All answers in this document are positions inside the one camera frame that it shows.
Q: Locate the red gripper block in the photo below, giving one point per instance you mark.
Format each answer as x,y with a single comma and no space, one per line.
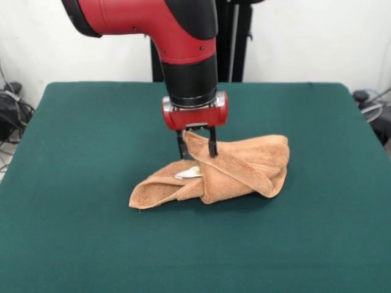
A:
195,117

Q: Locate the tan terry towel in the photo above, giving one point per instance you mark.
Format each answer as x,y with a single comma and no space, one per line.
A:
238,171

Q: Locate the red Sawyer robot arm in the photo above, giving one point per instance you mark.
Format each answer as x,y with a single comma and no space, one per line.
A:
183,30

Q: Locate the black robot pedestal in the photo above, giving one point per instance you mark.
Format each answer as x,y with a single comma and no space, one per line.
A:
244,61

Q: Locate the dark green table cloth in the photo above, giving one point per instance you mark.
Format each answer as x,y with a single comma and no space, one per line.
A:
91,198

